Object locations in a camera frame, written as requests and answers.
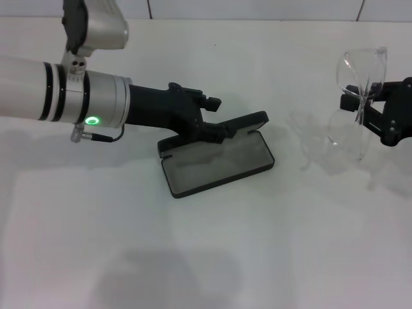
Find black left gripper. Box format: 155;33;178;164
124;82;238;145

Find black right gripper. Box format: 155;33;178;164
340;76;412;149

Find clear white glasses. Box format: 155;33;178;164
326;46;389;162

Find black glasses case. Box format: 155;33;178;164
156;111;276;200

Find black cable silver plug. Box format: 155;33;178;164
70;124;126;143

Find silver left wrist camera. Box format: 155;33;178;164
61;0;131;58

